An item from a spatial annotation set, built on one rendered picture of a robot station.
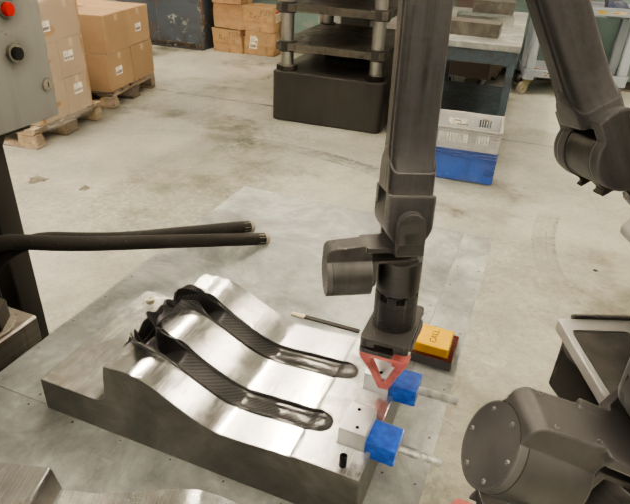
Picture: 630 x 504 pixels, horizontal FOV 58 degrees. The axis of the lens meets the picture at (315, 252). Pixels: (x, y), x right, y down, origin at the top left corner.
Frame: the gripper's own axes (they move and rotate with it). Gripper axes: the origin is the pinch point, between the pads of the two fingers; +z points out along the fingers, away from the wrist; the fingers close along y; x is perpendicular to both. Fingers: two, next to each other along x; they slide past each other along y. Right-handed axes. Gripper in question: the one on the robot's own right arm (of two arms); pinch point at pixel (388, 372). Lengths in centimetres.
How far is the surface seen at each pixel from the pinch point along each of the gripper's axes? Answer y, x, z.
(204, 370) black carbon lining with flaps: 9.9, -24.5, 0.1
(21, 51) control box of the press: -24, -83, -33
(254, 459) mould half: 17.6, -12.7, 4.9
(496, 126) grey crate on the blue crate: -341, -11, 62
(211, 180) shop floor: -229, -172, 87
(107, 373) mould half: 17.5, -35.0, -1.9
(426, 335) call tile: -20.3, 2.2, 7.3
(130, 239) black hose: -17, -58, 0
